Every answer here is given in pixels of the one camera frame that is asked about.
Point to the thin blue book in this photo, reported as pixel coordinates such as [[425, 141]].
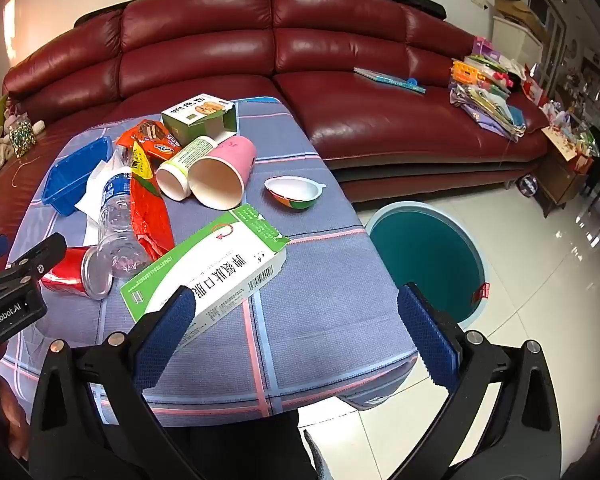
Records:
[[385, 79]]

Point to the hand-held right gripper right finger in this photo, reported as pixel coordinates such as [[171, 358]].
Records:
[[427, 340]]

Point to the orange snack wrapper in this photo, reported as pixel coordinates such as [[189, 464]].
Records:
[[155, 142]]

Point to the white cabinet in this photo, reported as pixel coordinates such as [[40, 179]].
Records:
[[515, 45]]

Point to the red drink can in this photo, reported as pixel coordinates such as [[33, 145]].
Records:
[[65, 272]]

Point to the blue checked tablecloth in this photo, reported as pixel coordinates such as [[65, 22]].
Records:
[[305, 270]]

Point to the person's dark trousers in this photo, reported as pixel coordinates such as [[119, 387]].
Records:
[[230, 445]]

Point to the open cardboard box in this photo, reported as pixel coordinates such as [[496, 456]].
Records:
[[517, 10]]

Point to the pink paper cup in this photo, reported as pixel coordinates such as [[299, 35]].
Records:
[[230, 155]]

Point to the green white carton box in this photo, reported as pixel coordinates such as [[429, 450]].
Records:
[[195, 115]]

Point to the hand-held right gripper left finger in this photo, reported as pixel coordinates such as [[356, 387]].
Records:
[[162, 345]]

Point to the person's left hand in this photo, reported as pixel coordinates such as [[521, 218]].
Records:
[[12, 405]]

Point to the pile of colourful bags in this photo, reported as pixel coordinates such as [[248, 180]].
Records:
[[485, 95]]

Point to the sequined small pouch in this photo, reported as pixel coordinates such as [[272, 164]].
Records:
[[21, 139]]

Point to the red yellow snack bag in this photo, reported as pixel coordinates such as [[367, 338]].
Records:
[[147, 210]]

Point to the white green medicine box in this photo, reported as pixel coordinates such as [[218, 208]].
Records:
[[220, 270]]

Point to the dark red leather sofa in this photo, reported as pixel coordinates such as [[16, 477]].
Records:
[[355, 125]]

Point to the white cup with green label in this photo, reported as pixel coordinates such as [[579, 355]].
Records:
[[190, 155]]

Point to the brown side table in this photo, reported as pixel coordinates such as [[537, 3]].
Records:
[[560, 175]]

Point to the blue plastic tray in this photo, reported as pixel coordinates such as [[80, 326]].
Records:
[[67, 180]]

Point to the clear plastic water bottle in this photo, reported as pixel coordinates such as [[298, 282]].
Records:
[[115, 215]]

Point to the teal round waste bin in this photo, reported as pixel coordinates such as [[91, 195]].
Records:
[[420, 250]]

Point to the white paper towel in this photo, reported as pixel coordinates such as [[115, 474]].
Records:
[[92, 190]]

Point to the dark blue ball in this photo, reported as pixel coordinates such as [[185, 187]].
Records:
[[529, 186]]

